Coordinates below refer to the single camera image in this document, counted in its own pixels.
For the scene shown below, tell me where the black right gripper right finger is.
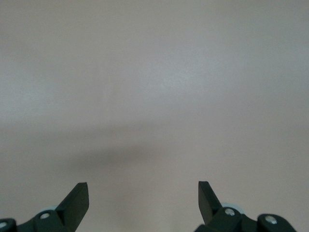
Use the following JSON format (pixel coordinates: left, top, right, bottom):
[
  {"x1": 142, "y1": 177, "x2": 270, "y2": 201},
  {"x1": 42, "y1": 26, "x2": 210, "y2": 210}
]
[{"x1": 195, "y1": 181, "x2": 298, "y2": 232}]

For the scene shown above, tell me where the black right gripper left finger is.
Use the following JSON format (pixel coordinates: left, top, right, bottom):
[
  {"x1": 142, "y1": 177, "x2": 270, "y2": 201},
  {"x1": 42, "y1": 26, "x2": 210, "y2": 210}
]
[{"x1": 0, "y1": 182, "x2": 89, "y2": 232}]

